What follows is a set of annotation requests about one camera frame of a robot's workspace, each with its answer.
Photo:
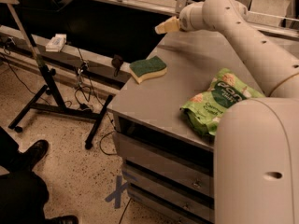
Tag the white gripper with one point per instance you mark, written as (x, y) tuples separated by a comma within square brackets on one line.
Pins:
[(186, 20)]

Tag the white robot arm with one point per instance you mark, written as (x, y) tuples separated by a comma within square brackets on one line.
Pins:
[(256, 149)]

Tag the green yellow sponge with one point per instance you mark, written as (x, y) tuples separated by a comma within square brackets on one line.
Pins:
[(142, 70)]

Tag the small dark clamp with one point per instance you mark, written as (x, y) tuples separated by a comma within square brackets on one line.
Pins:
[(117, 62)]

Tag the green snack bag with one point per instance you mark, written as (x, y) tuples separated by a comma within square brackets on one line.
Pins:
[(205, 110)]

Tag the white tissue pack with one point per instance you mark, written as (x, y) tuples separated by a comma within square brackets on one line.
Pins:
[(56, 43)]

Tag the black rolling stand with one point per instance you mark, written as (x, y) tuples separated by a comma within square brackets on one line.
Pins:
[(50, 87)]

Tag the grey drawer cabinet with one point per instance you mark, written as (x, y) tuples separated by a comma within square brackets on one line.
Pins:
[(165, 173)]

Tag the black shoe upper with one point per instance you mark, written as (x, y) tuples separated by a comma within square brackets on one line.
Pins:
[(32, 156)]

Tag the black shoe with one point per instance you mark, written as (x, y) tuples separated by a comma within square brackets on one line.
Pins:
[(63, 220), (32, 156)]

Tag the black shoe lower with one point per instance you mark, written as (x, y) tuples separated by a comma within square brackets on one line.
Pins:
[(63, 220)]

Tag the black trouser leg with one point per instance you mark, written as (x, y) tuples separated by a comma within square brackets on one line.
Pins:
[(23, 194)]

